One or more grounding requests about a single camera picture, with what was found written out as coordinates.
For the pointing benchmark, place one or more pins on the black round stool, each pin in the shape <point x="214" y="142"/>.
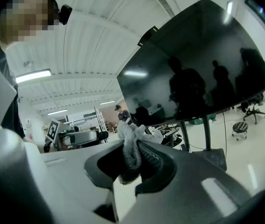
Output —
<point x="239" y="126"/>

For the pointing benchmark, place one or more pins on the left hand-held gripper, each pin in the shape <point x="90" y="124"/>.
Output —
<point x="80" y="137"/>

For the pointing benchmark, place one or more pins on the person's head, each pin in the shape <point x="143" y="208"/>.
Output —
<point x="24" y="17"/>

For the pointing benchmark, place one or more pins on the grey knitted cloth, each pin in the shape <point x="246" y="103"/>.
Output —
<point x="131" y="157"/>

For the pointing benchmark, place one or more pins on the person's black shirt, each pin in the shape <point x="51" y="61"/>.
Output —
<point x="13" y="115"/>

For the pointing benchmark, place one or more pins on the cluttered work table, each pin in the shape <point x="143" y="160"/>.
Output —
<point x="167" y="132"/>

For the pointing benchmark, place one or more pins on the ceiling light bar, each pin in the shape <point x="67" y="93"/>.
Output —
<point x="33" y="76"/>
<point x="57" y="112"/>
<point x="107" y="102"/>

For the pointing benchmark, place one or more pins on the black office chair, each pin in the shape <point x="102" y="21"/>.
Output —
<point x="253" y="112"/>

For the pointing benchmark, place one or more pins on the metal shelving rack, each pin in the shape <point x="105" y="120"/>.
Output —
<point x="88" y="120"/>

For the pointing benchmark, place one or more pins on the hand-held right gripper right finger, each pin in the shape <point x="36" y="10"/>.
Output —
<point x="193" y="195"/>

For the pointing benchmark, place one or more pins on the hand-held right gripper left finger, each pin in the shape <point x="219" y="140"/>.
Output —
<point x="76" y="171"/>

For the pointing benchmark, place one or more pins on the black head camera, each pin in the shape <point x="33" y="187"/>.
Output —
<point x="65" y="14"/>

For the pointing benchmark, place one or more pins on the green bin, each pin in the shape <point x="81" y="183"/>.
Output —
<point x="196" y="122"/>

